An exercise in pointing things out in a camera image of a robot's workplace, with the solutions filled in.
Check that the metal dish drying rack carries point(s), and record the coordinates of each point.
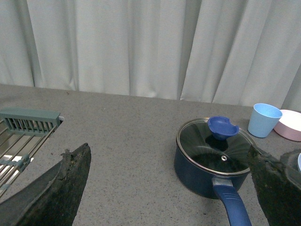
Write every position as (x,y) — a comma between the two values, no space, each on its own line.
(22,133)

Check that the white curtain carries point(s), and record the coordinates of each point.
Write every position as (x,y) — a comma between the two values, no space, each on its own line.
(237,52)

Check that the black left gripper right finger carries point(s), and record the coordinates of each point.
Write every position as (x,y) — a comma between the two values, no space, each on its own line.
(278,186)

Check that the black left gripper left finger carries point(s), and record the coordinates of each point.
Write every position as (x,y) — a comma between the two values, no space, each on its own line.
(53,198)

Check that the dark blue saucepan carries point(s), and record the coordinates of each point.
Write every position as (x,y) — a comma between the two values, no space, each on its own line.
(214,186)

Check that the light blue plastic cup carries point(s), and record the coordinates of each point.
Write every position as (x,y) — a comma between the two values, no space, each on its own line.
(263,119)

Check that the light blue plate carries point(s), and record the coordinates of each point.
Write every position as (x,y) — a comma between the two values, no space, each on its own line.
(299,162)

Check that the pink bowl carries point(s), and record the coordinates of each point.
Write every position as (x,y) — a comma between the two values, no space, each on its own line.
(289,125)

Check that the glass lid with blue knob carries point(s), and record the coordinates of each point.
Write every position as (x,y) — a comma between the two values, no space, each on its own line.
(223,157)

